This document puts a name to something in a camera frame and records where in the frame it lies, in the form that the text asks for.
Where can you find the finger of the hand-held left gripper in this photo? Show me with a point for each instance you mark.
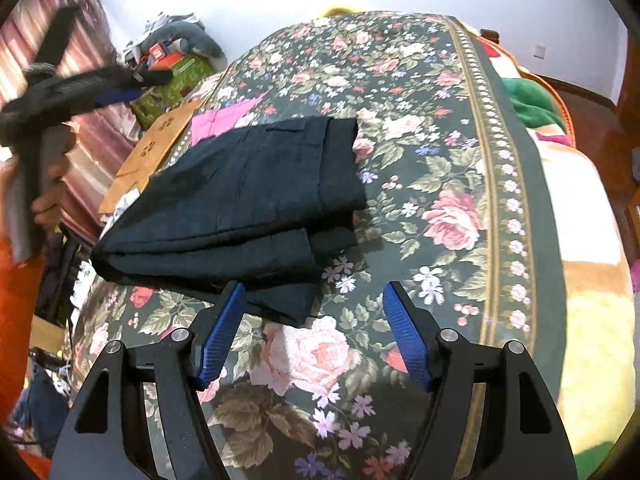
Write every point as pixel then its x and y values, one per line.
pixel 132 85

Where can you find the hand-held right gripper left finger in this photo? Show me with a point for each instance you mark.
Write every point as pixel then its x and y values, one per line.
pixel 220 332

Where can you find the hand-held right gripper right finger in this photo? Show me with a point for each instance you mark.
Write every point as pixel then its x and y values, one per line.
pixel 407 335

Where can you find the black pants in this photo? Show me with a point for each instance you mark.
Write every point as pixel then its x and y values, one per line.
pixel 225 195

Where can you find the person's left forearm orange sleeve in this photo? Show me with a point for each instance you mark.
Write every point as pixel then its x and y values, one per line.
pixel 17 320

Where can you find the person's left hand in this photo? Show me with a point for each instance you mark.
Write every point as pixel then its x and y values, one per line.
pixel 50 205

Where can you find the green patterned storage box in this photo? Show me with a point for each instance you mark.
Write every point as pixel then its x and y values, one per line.
pixel 172 87

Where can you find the orange box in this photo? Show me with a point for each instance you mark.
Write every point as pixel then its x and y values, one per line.
pixel 162 56

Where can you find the pile of grey clothes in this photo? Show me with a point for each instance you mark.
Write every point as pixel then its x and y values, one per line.
pixel 150 30

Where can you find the bamboo lap desk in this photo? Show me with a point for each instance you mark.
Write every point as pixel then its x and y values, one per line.
pixel 150 147

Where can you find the pink striped curtain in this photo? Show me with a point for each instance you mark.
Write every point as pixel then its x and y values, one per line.
pixel 85 25

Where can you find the pink cloth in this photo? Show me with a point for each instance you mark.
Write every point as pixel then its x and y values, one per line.
pixel 220 120

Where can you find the heap of white clutter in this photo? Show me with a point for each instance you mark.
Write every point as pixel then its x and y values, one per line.
pixel 82 285

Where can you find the floral dark green blanket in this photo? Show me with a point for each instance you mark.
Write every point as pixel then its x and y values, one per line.
pixel 425 135

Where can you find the colourful plush blanket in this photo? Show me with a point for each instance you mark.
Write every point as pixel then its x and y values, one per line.
pixel 590 220

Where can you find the wooden bed post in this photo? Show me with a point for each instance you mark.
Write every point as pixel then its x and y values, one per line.
pixel 490 35

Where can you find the white wall socket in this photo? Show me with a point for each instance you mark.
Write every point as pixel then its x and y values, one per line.
pixel 540 51

